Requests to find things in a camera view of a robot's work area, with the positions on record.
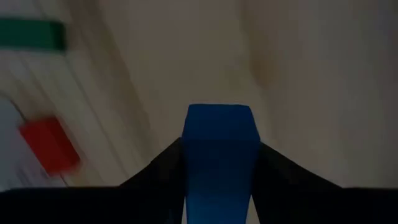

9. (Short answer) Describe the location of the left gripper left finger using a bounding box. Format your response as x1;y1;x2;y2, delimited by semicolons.
0;138;188;224

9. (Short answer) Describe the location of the red rectangular block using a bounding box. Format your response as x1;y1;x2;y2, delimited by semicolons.
17;115;82;177

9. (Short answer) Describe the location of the dark green long block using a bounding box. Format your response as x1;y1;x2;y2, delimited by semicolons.
0;19;67;52

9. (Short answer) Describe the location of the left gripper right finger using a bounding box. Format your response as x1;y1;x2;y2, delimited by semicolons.
251;141;398;224

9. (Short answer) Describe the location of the blue rectangular block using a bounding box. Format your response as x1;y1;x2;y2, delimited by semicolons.
181;104;261;224

